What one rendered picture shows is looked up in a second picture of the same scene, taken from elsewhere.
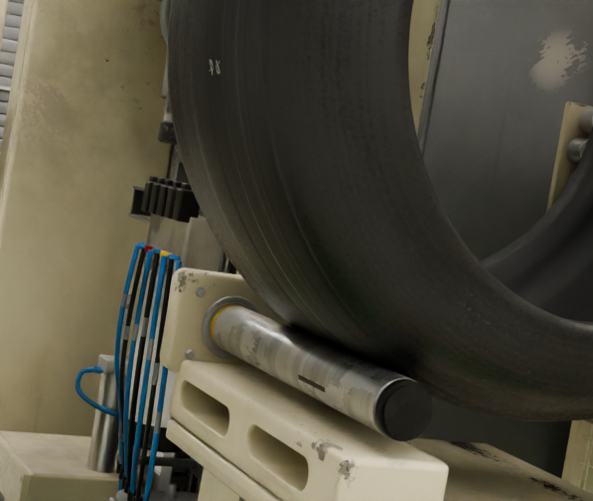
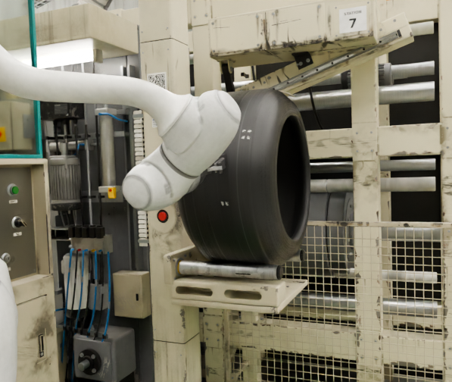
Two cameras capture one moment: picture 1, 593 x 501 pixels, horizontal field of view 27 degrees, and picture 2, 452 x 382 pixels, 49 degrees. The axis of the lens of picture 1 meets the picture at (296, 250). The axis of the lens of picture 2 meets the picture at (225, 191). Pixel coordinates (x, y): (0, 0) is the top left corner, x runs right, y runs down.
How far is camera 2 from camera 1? 1.02 m
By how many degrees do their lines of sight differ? 42
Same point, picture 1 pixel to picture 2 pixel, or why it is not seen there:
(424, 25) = not seen: hidden behind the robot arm
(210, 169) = (214, 228)
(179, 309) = (171, 267)
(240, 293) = (179, 256)
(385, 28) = (274, 188)
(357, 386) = (265, 270)
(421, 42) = not seen: hidden behind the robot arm
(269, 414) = (234, 285)
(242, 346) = (200, 270)
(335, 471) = (274, 292)
